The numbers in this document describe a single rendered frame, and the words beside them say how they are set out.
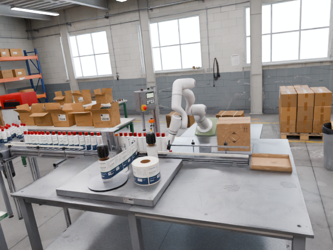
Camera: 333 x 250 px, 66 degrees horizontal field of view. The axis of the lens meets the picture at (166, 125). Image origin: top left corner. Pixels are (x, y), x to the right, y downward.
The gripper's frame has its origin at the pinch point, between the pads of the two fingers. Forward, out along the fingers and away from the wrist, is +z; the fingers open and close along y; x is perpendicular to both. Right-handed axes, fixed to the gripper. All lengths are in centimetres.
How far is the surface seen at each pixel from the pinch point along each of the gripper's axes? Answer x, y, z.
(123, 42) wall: -370, -561, -24
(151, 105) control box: -28.3, -8.6, -30.6
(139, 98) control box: -38, 1, -37
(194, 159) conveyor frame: 26.3, 5.2, 0.1
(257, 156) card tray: 77, -13, -17
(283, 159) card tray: 96, -10, -23
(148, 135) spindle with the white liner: -11.3, 31.7, -18.8
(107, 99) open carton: -267, -341, 100
